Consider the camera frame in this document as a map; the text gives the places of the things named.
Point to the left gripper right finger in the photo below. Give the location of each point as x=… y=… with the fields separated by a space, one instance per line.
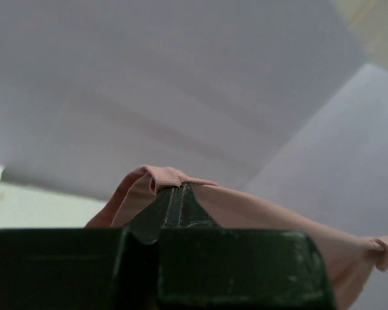
x=192 y=213

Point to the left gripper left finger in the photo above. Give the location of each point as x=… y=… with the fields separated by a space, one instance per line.
x=147 y=224

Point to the pink t shirt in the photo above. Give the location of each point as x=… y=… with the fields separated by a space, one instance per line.
x=349 y=259

